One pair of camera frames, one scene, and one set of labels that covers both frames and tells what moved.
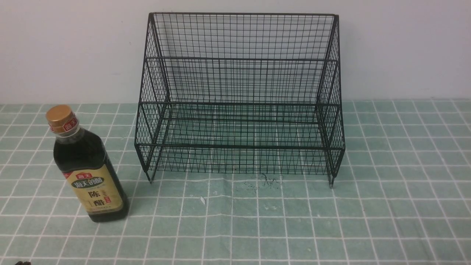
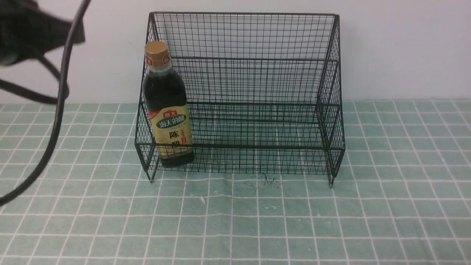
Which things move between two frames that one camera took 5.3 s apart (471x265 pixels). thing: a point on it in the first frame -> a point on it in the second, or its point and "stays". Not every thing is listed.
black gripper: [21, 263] -> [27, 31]
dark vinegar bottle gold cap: [83, 157] -> [165, 101]
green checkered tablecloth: [401, 195] stays
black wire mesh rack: [240, 94] stays
